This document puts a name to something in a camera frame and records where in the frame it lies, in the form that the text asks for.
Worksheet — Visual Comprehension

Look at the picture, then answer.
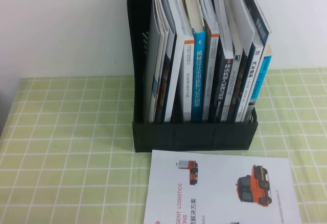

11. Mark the black spine book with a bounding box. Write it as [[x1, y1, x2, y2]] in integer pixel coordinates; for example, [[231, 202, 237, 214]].
[[213, 0, 235, 122]]

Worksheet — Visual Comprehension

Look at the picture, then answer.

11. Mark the large dark blue magazine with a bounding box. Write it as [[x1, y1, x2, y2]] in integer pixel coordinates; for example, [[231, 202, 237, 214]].
[[242, 0, 272, 48]]

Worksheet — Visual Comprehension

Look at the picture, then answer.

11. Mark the black plastic book holder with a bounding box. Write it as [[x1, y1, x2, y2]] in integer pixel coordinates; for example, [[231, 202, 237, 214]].
[[127, 0, 259, 153]]

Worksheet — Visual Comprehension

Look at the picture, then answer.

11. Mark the grey cover magazine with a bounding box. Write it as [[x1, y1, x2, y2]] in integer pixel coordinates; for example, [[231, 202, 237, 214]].
[[148, 0, 167, 122]]

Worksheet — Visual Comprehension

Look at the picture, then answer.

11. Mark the thin brochure with orange photo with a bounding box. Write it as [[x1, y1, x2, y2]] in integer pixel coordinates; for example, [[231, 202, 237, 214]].
[[152, 0, 177, 122]]

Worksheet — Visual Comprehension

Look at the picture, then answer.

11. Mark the blue spine book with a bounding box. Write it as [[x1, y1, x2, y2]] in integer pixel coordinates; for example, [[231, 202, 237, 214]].
[[180, 0, 206, 122]]

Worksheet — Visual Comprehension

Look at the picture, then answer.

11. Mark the white spine navy cover book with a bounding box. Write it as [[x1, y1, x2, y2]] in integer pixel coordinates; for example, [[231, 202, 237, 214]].
[[239, 39, 264, 122]]

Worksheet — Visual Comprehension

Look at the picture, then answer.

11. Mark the cyan and grey cover book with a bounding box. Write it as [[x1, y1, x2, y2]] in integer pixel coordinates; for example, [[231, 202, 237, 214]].
[[249, 43, 273, 112]]

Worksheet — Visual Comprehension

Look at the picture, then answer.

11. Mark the white spine orange band book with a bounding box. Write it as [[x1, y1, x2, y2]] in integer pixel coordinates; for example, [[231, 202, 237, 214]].
[[172, 0, 195, 122]]

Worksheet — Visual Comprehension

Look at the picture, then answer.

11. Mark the dark thin book orange mark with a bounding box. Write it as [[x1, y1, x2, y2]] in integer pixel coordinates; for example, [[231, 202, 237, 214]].
[[226, 0, 256, 122]]

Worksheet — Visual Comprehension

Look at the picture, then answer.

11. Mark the white brochure with orange trucks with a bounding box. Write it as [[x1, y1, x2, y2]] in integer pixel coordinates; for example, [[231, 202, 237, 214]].
[[143, 149, 300, 224]]

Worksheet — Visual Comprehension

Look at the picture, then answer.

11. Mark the green checked tablecloth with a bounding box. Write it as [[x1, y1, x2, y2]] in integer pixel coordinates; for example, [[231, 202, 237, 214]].
[[0, 68, 327, 224]]

